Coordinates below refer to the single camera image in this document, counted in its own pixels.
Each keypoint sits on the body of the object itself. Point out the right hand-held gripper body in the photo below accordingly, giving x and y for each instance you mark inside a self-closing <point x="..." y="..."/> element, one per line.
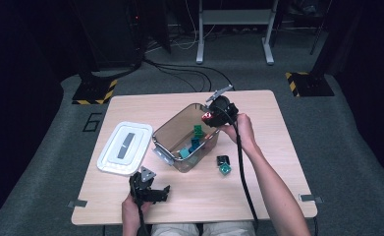
<point x="225" y="113"/>

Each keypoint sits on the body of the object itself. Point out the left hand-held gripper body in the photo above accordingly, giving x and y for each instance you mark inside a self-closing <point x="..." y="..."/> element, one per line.
<point x="139" y="188"/>

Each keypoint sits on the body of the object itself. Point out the red toy brick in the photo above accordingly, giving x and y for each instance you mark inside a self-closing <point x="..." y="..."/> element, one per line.
<point x="207" y="116"/>

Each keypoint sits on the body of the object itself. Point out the dark green toy brick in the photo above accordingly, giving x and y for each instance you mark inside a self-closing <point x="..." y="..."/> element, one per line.
<point x="198" y="130"/>

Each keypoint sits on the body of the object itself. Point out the blue toy brick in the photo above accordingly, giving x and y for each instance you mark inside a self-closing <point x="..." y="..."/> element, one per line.
<point x="195" y="143"/>

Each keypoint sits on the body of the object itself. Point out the black toy brick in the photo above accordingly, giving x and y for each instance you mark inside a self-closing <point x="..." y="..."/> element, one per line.
<point x="223" y="160"/>

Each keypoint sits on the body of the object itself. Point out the clear brown storage box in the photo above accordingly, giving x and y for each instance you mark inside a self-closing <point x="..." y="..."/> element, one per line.
<point x="175" y="131"/>

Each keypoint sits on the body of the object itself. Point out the person's left hand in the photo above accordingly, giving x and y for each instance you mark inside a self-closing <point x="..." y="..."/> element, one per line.
<point x="132" y="211"/>

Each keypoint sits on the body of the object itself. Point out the person's right hand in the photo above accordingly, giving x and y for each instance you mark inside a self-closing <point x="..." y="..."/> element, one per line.
<point x="243" y="132"/>

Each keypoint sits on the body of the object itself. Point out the person's pale trousers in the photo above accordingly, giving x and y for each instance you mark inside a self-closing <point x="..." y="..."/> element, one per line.
<point x="179" y="230"/>

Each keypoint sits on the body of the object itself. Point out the grey tape strip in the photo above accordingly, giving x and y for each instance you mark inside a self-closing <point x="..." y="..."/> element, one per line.
<point x="77" y="203"/>
<point x="310" y="198"/>

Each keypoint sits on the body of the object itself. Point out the black stand base hazard stripes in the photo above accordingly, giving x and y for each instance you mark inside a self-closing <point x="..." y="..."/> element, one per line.
<point x="93" y="90"/>
<point x="310" y="84"/>

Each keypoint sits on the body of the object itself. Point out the black equipment cabinet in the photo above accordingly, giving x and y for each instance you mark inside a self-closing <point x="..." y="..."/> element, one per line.
<point x="114" y="36"/>

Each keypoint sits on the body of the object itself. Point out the dark curtain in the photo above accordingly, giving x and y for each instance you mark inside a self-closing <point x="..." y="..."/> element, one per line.
<point x="369" y="82"/>
<point x="16" y="98"/>

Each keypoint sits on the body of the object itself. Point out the white metal desk frame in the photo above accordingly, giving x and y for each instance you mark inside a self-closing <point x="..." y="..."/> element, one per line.
<point x="235" y="16"/>

